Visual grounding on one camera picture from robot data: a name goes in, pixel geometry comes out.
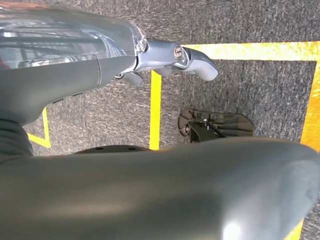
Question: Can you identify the black robot foot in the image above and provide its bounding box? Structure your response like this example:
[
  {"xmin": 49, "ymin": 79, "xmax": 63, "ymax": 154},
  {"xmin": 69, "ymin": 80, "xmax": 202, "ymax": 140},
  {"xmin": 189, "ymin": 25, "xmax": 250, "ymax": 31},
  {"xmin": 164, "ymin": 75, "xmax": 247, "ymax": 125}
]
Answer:
[{"xmin": 177, "ymin": 108, "xmax": 254, "ymax": 144}]

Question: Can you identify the black curved robot shell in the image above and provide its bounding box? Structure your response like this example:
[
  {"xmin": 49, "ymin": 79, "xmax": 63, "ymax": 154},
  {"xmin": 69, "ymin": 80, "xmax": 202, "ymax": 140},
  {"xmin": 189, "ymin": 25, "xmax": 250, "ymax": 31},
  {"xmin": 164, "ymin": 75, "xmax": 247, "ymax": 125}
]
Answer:
[{"xmin": 72, "ymin": 144, "xmax": 152, "ymax": 155}]

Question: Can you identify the yellow floor tape outline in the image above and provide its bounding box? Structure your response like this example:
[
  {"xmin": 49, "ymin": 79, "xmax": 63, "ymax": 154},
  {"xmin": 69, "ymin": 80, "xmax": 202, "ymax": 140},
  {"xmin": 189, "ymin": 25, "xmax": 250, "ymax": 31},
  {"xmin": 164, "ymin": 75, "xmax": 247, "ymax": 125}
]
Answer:
[
  {"xmin": 149, "ymin": 41, "xmax": 320, "ymax": 240},
  {"xmin": 26, "ymin": 106, "xmax": 52, "ymax": 149}
]

